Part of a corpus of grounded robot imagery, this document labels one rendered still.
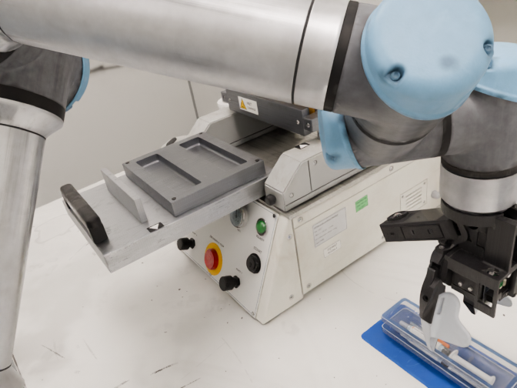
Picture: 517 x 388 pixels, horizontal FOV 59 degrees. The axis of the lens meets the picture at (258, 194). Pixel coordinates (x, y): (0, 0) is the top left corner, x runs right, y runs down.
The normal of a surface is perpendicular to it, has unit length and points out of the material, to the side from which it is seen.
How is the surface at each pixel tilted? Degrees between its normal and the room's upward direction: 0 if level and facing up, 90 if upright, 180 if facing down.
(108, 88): 90
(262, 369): 0
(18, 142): 79
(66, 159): 90
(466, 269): 90
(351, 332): 0
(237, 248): 65
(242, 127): 90
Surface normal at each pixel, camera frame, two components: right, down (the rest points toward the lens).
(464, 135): 0.04, 0.65
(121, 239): -0.16, -0.85
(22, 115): 0.44, 0.65
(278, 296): 0.58, 0.33
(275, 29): -0.15, 0.08
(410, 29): -0.09, -0.14
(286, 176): -0.64, -0.39
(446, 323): -0.81, 0.13
